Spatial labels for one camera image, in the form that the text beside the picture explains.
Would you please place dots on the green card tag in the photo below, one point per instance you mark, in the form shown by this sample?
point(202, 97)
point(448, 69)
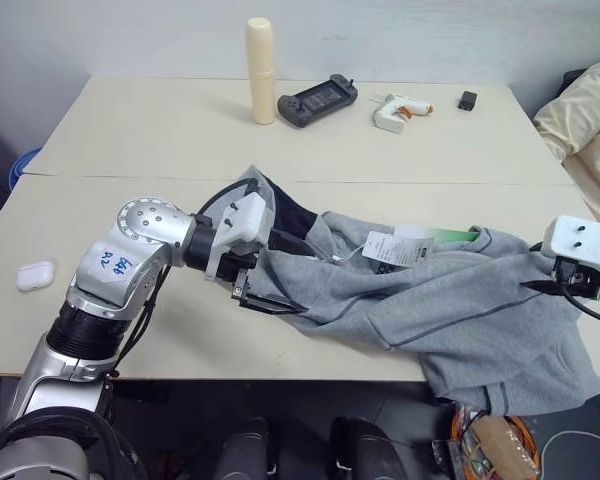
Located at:
point(455, 236)

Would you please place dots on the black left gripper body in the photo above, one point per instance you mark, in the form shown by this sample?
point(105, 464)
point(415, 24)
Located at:
point(232, 272)

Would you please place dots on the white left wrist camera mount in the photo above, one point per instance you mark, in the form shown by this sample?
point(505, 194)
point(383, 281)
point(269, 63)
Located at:
point(245, 217)

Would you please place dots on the cream cylindrical bottle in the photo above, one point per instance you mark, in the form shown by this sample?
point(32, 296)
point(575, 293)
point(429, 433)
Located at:
point(261, 75)

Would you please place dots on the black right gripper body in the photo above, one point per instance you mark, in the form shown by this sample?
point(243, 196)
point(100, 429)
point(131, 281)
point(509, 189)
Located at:
point(577, 280)

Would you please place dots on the white hot glue gun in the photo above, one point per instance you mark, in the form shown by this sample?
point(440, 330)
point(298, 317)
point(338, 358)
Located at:
point(394, 112)

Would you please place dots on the person in cream clothing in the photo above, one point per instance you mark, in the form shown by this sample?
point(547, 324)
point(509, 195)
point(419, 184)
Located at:
point(585, 130)

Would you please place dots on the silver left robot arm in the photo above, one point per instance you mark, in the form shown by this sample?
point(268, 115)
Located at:
point(105, 280)

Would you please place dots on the blue bucket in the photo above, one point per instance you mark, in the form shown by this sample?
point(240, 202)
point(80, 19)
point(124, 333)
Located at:
point(22, 167)

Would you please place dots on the white earbuds case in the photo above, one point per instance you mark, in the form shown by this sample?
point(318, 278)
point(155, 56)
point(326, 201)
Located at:
point(35, 275)

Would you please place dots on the small black charger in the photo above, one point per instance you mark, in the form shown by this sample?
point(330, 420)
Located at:
point(467, 100)

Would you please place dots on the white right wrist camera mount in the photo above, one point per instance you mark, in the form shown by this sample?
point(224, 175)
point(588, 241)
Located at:
point(587, 245)

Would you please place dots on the dark rounded shape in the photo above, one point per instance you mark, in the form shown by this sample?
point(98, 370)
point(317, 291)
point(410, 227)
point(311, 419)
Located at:
point(362, 450)
point(242, 450)

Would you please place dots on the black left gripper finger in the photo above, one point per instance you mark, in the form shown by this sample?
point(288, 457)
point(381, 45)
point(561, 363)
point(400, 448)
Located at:
point(267, 310)
point(275, 301)

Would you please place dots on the gray zip jacket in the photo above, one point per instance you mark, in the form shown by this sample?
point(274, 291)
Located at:
point(430, 310)

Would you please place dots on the dark gray handheld game console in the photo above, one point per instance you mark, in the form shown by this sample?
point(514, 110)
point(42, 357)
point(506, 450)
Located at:
point(316, 100)

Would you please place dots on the white printed hang tag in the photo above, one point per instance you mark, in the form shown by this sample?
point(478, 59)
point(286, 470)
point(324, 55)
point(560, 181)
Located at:
point(397, 250)

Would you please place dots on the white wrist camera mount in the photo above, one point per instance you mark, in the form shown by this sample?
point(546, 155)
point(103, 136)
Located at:
point(245, 217)
point(587, 245)

